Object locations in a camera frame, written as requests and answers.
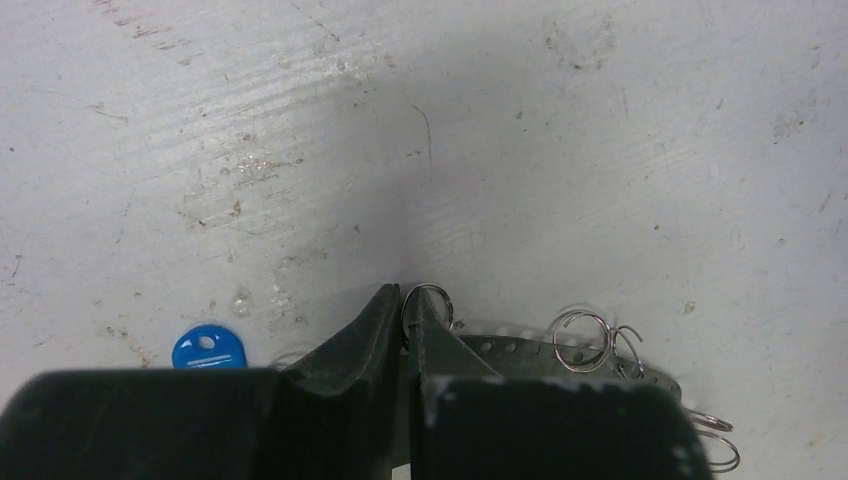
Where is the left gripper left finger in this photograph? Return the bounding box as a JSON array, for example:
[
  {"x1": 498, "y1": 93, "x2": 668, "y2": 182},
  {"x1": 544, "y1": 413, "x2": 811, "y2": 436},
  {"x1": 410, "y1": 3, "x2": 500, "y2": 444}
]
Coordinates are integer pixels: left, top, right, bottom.
[{"x1": 1, "y1": 284, "x2": 401, "y2": 479}]

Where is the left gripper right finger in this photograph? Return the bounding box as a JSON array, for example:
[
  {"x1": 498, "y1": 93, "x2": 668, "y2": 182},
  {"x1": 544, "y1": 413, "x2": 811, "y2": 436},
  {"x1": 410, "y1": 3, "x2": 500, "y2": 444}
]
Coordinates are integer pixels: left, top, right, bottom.
[{"x1": 405, "y1": 291, "x2": 711, "y2": 479}]

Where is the blue-headed key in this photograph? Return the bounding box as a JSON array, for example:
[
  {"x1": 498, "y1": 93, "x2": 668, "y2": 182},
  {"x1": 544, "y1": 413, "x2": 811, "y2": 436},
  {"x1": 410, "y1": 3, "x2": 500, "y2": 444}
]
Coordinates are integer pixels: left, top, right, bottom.
[{"x1": 171, "y1": 324, "x2": 248, "y2": 369}]

